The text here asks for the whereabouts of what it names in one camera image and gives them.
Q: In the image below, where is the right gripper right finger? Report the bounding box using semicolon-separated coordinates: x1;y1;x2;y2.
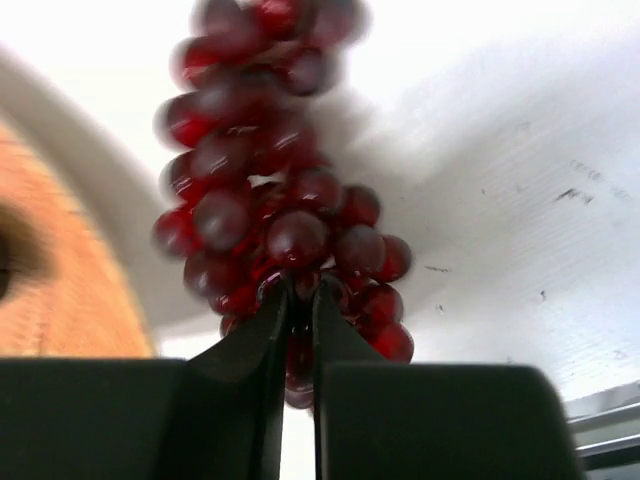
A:
312;285;585;479

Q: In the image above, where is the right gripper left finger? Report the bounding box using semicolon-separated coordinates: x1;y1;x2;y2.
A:
1;287;289;479

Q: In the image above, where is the red fake grape bunch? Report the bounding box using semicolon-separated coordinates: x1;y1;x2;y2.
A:
152;1;414;409

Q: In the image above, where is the woven bamboo fruit basket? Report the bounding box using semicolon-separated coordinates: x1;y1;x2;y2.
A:
1;126;155;358

